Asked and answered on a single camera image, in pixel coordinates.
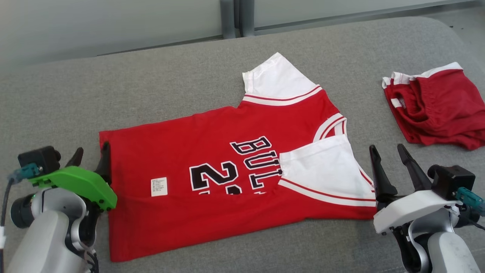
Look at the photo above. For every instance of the red white Bulls jersey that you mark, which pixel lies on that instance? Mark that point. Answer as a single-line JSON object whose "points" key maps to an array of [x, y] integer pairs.
{"points": [[170, 151]]}

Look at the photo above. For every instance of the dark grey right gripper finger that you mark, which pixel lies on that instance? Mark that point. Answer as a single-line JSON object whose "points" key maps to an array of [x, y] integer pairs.
{"points": [[416, 178], [382, 185]]}

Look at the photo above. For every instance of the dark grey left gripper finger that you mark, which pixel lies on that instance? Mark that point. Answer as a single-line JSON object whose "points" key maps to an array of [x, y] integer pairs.
{"points": [[75, 161], [104, 167]]}

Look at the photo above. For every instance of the teal camera connector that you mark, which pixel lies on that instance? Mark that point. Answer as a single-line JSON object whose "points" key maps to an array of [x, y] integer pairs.
{"points": [[470, 199], [26, 171]]}

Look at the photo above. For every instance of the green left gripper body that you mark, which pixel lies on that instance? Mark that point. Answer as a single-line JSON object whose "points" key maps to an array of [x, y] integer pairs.
{"points": [[83, 180]]}

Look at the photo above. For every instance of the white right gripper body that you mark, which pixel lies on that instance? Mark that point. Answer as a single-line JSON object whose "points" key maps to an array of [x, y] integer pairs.
{"points": [[409, 208]]}

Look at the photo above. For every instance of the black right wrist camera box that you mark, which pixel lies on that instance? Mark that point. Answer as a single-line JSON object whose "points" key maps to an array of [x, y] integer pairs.
{"points": [[452, 182]]}

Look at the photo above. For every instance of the teal left camera connector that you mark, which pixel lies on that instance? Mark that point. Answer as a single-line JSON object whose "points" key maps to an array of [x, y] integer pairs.
{"points": [[26, 171]]}

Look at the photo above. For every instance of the grey partition frame post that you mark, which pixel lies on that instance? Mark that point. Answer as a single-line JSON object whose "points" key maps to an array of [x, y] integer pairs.
{"points": [[246, 15]]}

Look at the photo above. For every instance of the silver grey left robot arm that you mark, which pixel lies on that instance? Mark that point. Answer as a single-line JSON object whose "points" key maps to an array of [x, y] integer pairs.
{"points": [[41, 242]]}

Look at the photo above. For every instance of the teal right camera connector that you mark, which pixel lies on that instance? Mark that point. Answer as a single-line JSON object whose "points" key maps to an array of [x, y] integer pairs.
{"points": [[470, 199]]}

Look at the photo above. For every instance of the red shorts with white trim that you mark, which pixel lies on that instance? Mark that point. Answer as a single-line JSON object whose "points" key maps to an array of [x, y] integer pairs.
{"points": [[443, 110]]}

